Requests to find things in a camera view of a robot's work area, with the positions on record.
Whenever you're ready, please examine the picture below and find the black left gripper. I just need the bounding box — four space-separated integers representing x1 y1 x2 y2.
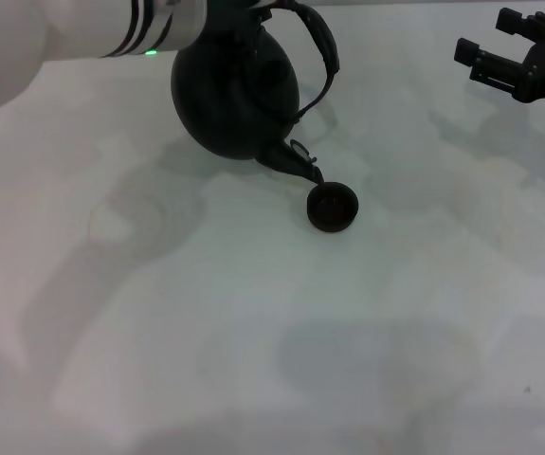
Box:
199 0 273 40

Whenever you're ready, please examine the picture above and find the dark brown small teacup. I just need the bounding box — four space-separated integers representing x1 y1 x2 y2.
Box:
306 181 360 234

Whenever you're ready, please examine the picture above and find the black round teapot with handle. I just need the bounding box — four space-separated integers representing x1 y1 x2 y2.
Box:
170 0 340 186

